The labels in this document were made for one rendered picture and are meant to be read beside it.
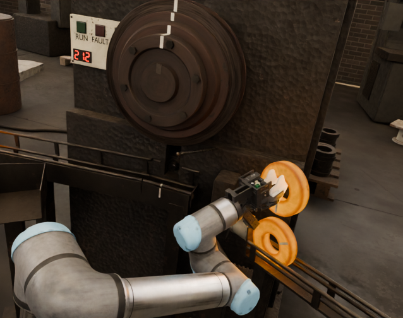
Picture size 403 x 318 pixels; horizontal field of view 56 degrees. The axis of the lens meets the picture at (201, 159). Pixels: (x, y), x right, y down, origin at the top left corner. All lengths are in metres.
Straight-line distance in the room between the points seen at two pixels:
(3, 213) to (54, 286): 0.84
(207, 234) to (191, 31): 0.60
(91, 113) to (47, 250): 0.94
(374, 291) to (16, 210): 1.83
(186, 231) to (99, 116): 0.81
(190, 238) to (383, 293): 1.65
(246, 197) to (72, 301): 0.49
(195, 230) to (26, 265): 0.36
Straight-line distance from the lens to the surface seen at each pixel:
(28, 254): 0.75
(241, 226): 1.28
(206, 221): 0.90
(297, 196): 1.05
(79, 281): 0.68
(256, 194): 0.96
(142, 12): 1.26
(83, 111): 1.61
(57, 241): 0.75
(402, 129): 4.71
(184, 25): 1.18
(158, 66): 1.15
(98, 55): 1.52
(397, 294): 2.42
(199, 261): 0.96
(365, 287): 2.36
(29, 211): 1.47
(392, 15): 5.19
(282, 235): 1.16
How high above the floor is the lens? 1.41
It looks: 26 degrees down
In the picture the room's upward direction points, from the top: 7 degrees clockwise
